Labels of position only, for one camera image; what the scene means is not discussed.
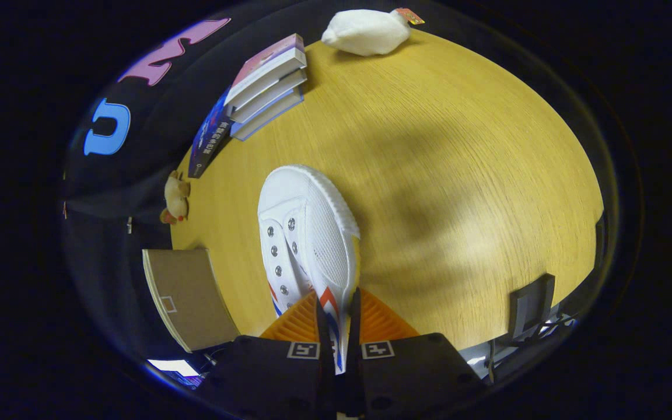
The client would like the lit computer monitor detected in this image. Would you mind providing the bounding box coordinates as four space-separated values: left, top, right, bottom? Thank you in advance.
147 358 204 390

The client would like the white plush toy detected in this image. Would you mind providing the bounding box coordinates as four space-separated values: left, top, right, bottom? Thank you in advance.
321 8 426 57

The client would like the pink cover book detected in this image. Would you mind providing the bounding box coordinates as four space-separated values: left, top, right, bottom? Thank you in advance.
225 33 307 107

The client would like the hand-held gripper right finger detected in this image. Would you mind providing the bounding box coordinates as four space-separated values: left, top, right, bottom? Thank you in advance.
345 287 489 420

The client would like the dark square panel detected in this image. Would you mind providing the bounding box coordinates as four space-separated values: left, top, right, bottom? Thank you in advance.
508 273 557 342

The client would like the white canvas shoe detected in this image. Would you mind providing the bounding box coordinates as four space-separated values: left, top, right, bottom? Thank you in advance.
257 164 362 374

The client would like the blue edged book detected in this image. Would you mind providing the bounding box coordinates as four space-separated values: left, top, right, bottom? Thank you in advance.
231 86 305 142

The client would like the beige fabric storage box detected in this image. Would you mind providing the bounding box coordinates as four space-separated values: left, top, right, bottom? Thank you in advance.
142 248 241 354

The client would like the blue cover book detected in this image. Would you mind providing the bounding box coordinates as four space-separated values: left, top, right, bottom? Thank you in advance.
188 87 237 179

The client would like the tan striped plush toy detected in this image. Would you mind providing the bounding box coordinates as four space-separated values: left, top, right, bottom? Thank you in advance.
159 170 192 225

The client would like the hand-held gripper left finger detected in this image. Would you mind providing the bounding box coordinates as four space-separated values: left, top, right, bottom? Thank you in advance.
205 290 337 420

